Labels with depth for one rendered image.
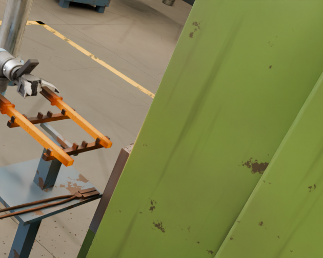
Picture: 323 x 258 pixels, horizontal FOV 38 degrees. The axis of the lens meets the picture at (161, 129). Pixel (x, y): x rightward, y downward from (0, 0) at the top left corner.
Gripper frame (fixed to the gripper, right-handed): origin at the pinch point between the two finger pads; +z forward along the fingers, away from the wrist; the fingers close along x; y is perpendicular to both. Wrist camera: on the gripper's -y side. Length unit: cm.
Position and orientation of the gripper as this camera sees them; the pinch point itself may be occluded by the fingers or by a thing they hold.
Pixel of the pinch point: (46, 92)
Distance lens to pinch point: 203.4
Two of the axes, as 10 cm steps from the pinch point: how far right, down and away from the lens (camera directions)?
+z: 7.1, 5.4, -4.5
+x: -6.0, 1.3, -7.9
